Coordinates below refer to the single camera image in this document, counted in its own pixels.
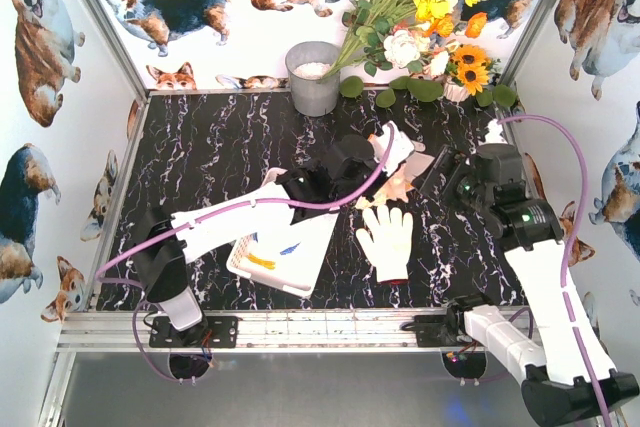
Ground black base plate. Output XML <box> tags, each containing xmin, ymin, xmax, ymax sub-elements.
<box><xmin>402</xmin><ymin>311</ymin><xmax>506</xmax><ymax>348</ymax></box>
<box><xmin>149</xmin><ymin>315</ymin><xmax>239</xmax><ymax>348</ymax></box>

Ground orange dotted white glove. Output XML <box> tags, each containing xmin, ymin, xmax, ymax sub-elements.
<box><xmin>355</xmin><ymin>178</ymin><xmax>413</xmax><ymax>210</ymax></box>

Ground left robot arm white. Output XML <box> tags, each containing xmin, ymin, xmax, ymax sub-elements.
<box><xmin>131</xmin><ymin>123</ymin><xmax>420</xmax><ymax>343</ymax></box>

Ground white glove orange cuff top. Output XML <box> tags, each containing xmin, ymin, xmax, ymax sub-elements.
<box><xmin>394</xmin><ymin>141</ymin><xmax>434</xmax><ymax>185</ymax></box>

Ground cream inside-out glove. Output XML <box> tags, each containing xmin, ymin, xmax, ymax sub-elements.
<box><xmin>356</xmin><ymin>205</ymin><xmax>413</xmax><ymax>284</ymax></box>

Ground grey metal bucket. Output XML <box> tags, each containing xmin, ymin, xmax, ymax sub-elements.
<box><xmin>285</xmin><ymin>41</ymin><xmax>340</xmax><ymax>117</ymax></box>

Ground purple cable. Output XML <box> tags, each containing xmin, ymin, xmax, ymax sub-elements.
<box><xmin>497</xmin><ymin>114</ymin><xmax>614</xmax><ymax>427</ymax></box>
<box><xmin>94</xmin><ymin>121</ymin><xmax>396</xmax><ymax>383</ymax></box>

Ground artificial flower bouquet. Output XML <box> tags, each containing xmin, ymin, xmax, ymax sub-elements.
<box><xmin>331</xmin><ymin>0</ymin><xmax>534</xmax><ymax>108</ymax></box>

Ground white storage basket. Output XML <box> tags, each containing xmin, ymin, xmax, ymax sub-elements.
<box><xmin>221</xmin><ymin>203</ymin><xmax>338</xmax><ymax>298</ymax></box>

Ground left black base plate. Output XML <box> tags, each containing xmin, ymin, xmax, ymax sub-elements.
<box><xmin>149</xmin><ymin>315</ymin><xmax>239</xmax><ymax>348</ymax></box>

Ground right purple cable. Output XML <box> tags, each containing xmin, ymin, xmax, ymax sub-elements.
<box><xmin>497</xmin><ymin>114</ymin><xmax>614</xmax><ymax>427</ymax></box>

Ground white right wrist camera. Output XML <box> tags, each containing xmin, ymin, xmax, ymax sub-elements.
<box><xmin>479</xmin><ymin>119</ymin><xmax>508</xmax><ymax>146</ymax></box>

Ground small white flower pot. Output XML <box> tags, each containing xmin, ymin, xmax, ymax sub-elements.
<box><xmin>443</xmin><ymin>80</ymin><xmax>470</xmax><ymax>103</ymax></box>

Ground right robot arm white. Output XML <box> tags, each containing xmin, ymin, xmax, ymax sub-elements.
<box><xmin>413</xmin><ymin>143</ymin><xmax>639</xmax><ymax>426</ymax></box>

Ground blue dotted white glove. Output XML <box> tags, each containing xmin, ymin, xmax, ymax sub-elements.
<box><xmin>279</xmin><ymin>242</ymin><xmax>301</xmax><ymax>256</ymax></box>
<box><xmin>245</xmin><ymin>233</ymin><xmax>276</xmax><ymax>270</ymax></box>

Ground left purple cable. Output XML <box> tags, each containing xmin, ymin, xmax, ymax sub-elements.
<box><xmin>94</xmin><ymin>121</ymin><xmax>396</xmax><ymax>383</ymax></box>

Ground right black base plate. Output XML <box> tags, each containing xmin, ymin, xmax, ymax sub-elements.
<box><xmin>402</xmin><ymin>311</ymin><xmax>506</xmax><ymax>348</ymax></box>

